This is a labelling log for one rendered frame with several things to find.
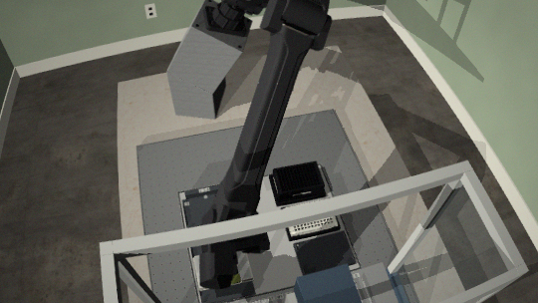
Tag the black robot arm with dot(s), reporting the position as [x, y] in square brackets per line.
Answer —
[238, 194]

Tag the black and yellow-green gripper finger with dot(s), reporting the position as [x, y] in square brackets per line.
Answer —
[236, 279]

